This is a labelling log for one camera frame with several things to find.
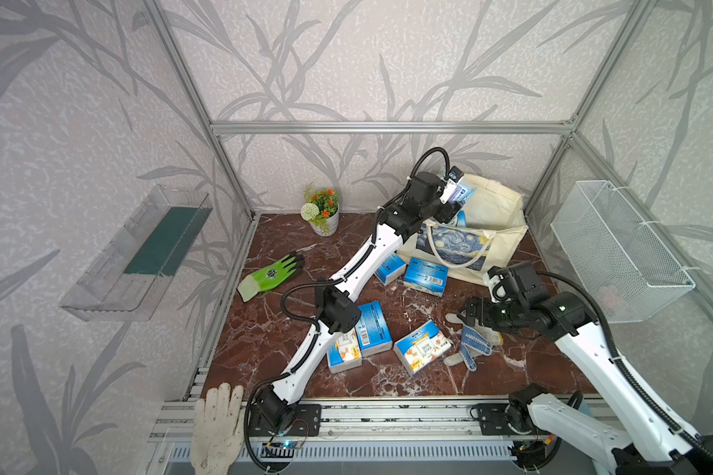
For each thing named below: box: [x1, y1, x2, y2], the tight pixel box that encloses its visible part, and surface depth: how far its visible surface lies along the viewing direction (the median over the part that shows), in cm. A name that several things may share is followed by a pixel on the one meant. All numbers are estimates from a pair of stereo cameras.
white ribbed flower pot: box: [309, 202, 340, 237], surface depth 104 cm
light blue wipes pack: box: [448, 183, 478, 206], surface depth 80 cm
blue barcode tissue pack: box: [374, 252, 407, 286], surface depth 98 cm
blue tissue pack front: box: [326, 326, 363, 375], surface depth 80 cm
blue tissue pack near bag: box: [404, 257, 450, 298], surface depth 96 cm
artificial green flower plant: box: [300, 182, 339, 235], surface depth 104 cm
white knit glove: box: [190, 381, 245, 475], surface depth 73 cm
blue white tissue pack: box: [456, 209, 467, 229], surface depth 100 cm
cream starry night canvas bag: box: [396, 173, 529, 285], surface depth 93 cm
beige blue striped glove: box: [443, 312, 505, 373], surface depth 86 cm
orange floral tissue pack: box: [393, 320, 454, 376], surface depth 81 cm
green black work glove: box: [236, 251, 306, 303], surface depth 101 cm
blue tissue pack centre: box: [354, 300, 394, 359], surface depth 84 cm
